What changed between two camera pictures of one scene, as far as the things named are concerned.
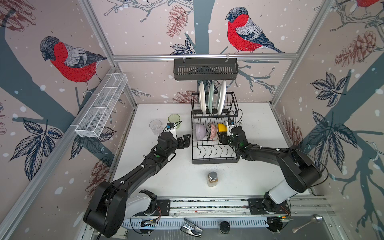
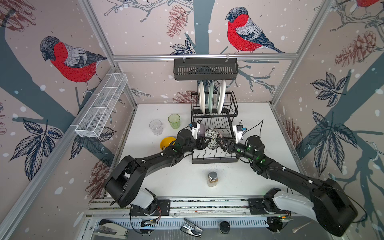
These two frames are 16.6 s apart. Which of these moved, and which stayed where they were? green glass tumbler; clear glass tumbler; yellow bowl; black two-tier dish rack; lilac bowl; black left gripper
Moved: yellow bowl; black left gripper
Stayed: lilac bowl; clear glass tumbler; green glass tumbler; black two-tier dish rack
